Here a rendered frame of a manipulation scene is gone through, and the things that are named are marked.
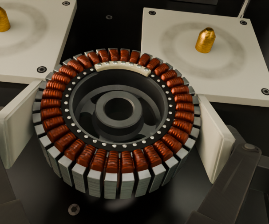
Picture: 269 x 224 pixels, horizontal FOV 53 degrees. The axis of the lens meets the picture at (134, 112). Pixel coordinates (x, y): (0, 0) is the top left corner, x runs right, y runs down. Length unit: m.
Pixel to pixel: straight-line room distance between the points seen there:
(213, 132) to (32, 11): 0.29
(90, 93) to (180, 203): 0.12
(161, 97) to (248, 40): 0.22
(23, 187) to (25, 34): 0.18
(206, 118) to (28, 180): 0.15
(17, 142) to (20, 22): 0.23
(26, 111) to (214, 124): 0.11
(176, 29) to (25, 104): 0.24
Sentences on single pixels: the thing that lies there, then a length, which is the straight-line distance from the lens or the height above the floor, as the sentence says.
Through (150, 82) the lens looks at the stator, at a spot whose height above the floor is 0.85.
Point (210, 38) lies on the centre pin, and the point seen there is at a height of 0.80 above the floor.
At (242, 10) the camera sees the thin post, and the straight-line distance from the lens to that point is 0.42.
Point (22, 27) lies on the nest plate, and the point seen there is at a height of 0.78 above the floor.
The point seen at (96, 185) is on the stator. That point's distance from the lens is 0.16.
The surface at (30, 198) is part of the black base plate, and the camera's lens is 0.24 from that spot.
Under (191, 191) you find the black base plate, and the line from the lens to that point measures 0.24.
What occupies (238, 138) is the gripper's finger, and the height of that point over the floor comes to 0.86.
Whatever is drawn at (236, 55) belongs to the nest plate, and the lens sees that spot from 0.35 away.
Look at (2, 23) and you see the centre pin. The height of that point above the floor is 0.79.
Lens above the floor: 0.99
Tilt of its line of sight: 53 degrees down
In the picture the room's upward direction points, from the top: 8 degrees clockwise
